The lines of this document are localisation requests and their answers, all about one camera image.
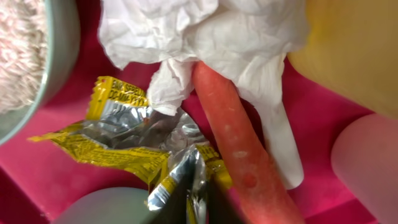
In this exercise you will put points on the red serving tray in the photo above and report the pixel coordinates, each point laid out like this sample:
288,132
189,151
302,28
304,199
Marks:
39,181

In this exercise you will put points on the orange carrot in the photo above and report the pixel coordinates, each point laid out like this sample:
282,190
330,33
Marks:
263,198

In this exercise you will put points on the pink cup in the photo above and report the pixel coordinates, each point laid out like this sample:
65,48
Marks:
364,158

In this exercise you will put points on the green bowl with rice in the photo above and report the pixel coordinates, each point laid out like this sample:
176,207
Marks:
40,43

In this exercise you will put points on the yellow foil wrapper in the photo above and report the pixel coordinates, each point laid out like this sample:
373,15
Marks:
122,131

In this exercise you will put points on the yellow cup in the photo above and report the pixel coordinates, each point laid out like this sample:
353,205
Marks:
352,50

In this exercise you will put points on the light blue bowl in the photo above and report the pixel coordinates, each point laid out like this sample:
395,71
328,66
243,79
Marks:
117,205

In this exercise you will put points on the white tissue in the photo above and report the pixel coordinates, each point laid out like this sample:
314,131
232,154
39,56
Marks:
245,41

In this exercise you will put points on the white plastic spoon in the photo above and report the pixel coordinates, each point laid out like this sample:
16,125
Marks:
280,140

